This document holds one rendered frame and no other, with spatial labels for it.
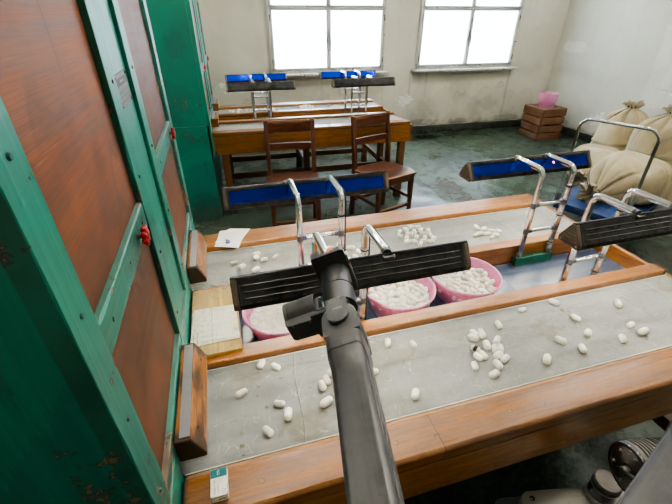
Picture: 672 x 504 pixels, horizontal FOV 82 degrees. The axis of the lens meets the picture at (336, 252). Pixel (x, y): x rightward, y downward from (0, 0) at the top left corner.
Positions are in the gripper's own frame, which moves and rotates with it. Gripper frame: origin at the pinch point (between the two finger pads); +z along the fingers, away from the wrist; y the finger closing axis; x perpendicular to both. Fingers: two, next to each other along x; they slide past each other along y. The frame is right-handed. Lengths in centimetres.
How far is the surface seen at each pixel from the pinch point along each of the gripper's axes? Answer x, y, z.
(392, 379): 1.5, 48.8, 2.5
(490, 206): 75, 71, 106
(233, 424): -39, 34, -7
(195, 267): -52, 17, 49
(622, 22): 416, 108, 471
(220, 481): -38, 30, -23
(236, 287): -23.6, 2.5, 3.0
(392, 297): 10, 53, 41
